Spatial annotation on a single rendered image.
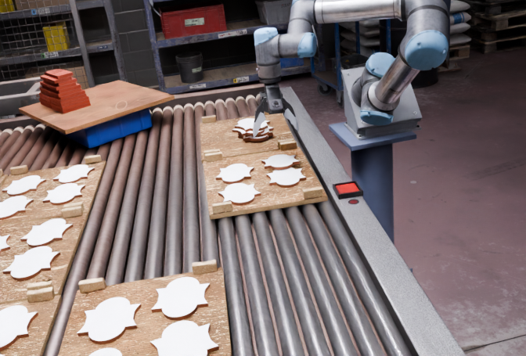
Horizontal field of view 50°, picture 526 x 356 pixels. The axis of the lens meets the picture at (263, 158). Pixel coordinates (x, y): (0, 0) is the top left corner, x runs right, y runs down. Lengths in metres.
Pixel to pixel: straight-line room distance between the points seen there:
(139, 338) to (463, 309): 1.82
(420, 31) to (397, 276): 0.71
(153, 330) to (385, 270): 0.55
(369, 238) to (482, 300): 1.40
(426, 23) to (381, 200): 0.92
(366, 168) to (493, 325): 0.89
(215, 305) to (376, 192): 1.23
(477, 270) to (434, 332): 1.83
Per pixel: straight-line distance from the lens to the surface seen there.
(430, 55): 1.71
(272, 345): 1.20
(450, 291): 2.88
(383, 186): 2.37
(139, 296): 1.37
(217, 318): 1.25
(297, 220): 1.60
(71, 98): 2.52
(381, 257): 1.43
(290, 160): 1.89
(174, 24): 6.05
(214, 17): 6.09
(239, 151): 2.06
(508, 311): 2.80
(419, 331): 1.23
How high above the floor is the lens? 1.71
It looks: 23 degrees down
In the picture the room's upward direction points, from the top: 7 degrees counter-clockwise
